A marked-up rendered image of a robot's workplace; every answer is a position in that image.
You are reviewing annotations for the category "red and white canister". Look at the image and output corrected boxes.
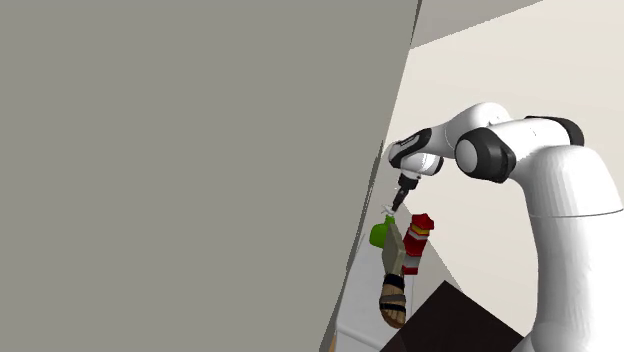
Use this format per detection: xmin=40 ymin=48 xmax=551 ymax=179
xmin=401 ymin=212 xmax=436 ymax=277

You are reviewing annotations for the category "brown black strapped sandal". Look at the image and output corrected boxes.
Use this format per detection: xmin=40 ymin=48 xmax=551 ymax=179
xmin=378 ymin=273 xmax=409 ymax=330

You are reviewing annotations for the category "dark robot stand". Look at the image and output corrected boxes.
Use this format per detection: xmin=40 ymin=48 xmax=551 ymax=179
xmin=379 ymin=279 xmax=526 ymax=352

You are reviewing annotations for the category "green spray bottle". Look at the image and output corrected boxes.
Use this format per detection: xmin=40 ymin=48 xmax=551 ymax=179
xmin=368 ymin=204 xmax=398 ymax=250

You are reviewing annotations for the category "olive flat box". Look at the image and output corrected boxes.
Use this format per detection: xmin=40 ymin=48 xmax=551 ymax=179
xmin=381 ymin=223 xmax=407 ymax=280

